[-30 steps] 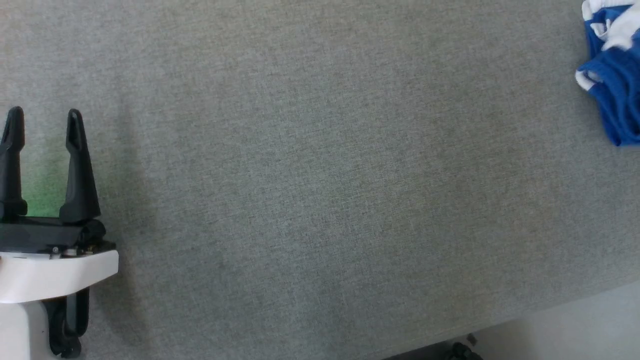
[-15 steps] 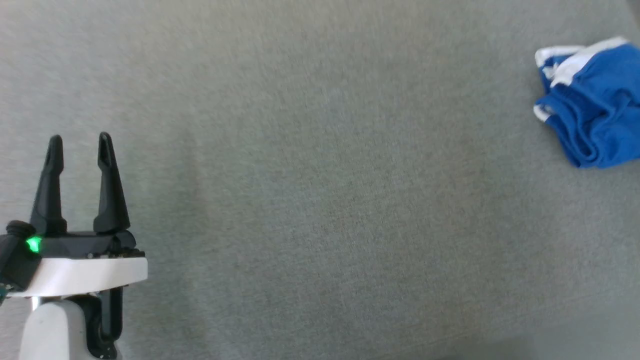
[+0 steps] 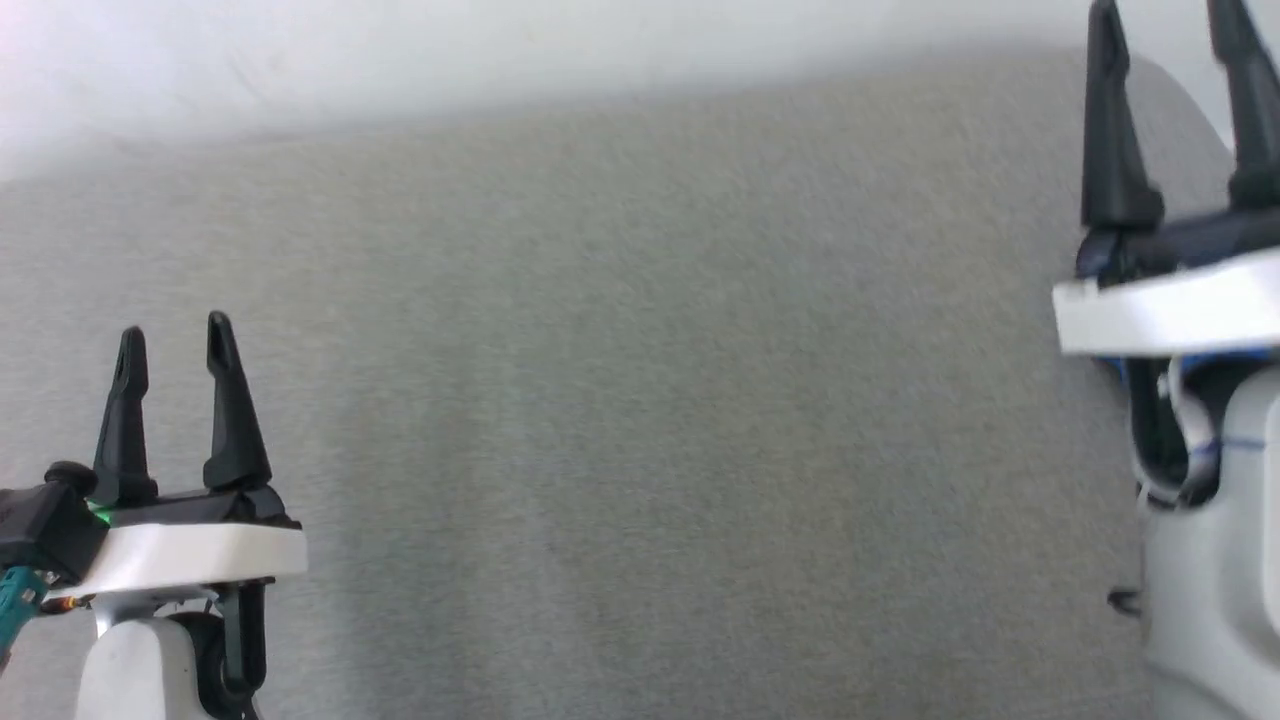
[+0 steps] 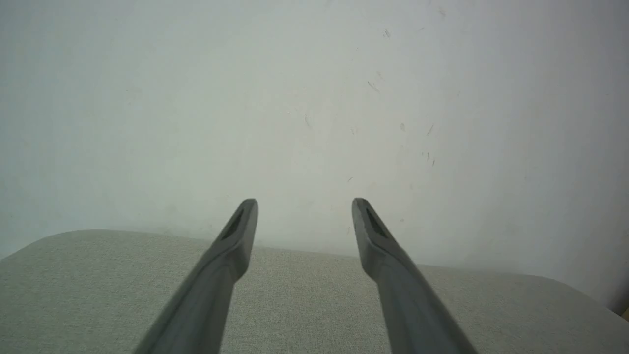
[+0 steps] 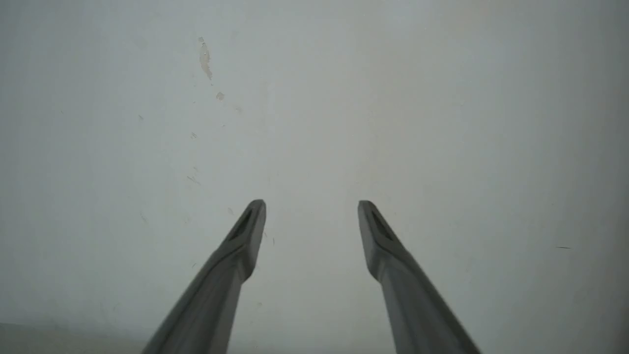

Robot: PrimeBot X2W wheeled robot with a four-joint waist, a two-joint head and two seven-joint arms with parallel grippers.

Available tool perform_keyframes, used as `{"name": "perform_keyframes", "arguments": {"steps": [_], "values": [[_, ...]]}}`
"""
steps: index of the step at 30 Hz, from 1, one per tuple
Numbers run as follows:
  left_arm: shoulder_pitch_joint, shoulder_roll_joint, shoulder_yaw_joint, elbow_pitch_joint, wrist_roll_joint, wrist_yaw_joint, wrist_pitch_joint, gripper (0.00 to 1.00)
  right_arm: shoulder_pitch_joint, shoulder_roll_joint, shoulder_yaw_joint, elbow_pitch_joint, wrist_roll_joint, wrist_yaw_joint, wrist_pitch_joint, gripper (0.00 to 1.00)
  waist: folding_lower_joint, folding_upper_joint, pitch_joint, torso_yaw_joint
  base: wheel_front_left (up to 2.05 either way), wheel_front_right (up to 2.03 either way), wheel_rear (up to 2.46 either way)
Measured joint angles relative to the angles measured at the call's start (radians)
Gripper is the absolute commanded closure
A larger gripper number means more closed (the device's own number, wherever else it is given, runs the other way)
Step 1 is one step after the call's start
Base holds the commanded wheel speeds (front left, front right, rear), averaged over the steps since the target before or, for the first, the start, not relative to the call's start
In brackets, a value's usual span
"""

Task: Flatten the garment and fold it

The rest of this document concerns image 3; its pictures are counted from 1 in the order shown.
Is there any grey fabric sofa cushion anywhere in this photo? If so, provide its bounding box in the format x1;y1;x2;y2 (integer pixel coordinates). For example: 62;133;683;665
0;45;1280;720

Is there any teal plug camera cable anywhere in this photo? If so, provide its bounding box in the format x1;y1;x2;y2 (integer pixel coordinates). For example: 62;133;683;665
0;565;51;666

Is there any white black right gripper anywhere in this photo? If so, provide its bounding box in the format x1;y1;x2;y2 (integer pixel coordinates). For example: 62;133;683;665
1052;0;1280;501

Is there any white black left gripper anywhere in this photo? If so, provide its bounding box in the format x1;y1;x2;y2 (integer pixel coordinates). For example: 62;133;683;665
55;310;309;717

